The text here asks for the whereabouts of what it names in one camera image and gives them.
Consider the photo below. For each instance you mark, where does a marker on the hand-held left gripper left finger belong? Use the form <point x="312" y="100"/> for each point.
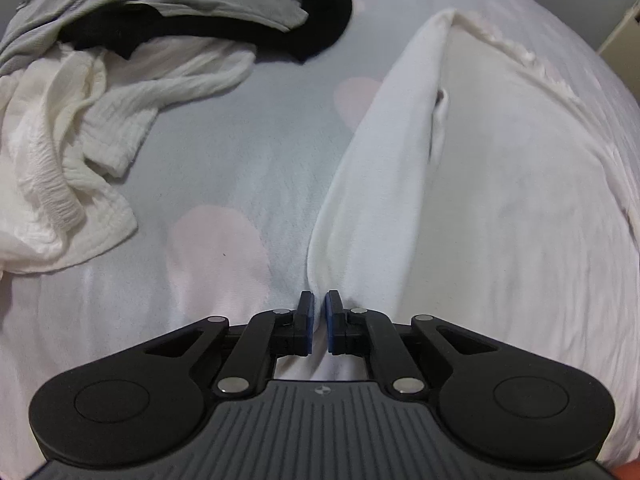
<point x="310" y="325"/>

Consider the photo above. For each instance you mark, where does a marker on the black garment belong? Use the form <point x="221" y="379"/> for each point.
<point x="320" y="20"/>

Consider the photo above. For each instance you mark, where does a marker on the white sweatshirt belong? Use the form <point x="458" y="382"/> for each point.
<point x="500" y="210"/>

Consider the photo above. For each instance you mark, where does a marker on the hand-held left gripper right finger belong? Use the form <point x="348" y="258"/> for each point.
<point x="330" y="325"/>

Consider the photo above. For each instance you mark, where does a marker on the cream door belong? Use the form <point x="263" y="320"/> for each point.
<point x="625" y="30"/>

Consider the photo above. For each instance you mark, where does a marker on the bed with pink dotted sheet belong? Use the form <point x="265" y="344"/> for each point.
<point x="240" y="150"/>

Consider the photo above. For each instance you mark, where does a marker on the white crinkled garment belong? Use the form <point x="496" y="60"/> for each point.
<point x="75" y="160"/>

